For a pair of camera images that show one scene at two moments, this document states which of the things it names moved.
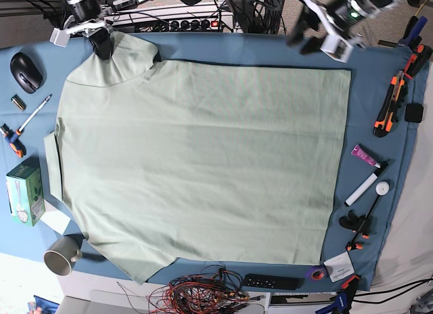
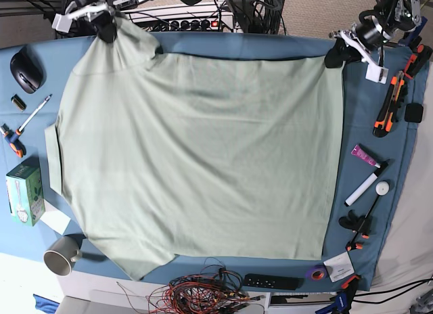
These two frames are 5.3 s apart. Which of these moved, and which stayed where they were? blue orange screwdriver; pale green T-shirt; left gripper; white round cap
Moved: left gripper
Stayed: white round cap; pale green T-shirt; blue orange screwdriver
